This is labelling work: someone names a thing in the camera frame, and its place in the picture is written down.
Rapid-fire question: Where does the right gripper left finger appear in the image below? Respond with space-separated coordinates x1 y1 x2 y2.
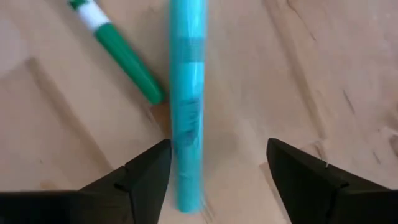
77 139 173 224

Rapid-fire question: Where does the teal Sharpie highlighter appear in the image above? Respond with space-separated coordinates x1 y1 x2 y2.
169 0 208 214

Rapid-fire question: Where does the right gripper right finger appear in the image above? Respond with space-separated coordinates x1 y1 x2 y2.
266 138 398 224

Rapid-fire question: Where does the green Expo marker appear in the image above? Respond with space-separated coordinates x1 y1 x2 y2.
67 0 166 106

